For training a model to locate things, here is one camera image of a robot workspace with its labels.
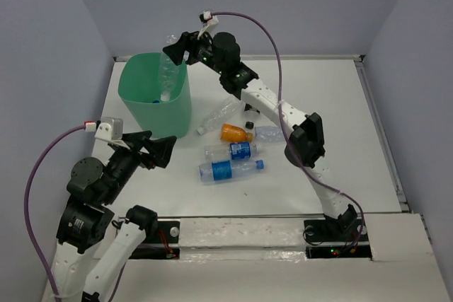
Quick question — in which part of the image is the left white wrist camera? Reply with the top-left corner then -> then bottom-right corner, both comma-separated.
95,117 -> 123,141

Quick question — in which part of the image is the orange juice bottle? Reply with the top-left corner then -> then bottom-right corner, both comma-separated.
220,124 -> 253,142

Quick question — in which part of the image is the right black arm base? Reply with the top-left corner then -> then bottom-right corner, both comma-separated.
302,219 -> 372,260

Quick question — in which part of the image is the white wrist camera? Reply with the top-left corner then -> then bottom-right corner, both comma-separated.
198,11 -> 219,37
95,117 -> 123,141

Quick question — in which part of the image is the blue label bottle white cap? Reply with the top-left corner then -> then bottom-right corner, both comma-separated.
205,141 -> 261,162

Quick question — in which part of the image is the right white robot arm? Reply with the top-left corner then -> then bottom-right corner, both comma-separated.
163,32 -> 357,240

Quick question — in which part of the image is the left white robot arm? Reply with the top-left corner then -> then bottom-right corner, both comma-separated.
52,130 -> 177,301

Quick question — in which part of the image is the small bottle black label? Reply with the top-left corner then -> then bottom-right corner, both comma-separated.
243,103 -> 260,120

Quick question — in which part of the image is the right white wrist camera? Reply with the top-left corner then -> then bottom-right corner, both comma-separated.
198,11 -> 219,37

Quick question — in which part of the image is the crushed clear bottle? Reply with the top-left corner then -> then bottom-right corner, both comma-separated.
255,126 -> 286,144

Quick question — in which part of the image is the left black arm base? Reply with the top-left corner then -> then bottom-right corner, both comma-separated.
130,219 -> 180,260

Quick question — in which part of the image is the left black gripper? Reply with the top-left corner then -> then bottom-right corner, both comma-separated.
103,128 -> 178,202

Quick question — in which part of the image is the clear bottle white cap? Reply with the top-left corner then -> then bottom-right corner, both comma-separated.
196,96 -> 243,135

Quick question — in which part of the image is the green plastic bin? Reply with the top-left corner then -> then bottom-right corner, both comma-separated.
117,52 -> 192,138

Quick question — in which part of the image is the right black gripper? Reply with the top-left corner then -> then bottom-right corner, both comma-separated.
161,25 -> 225,75

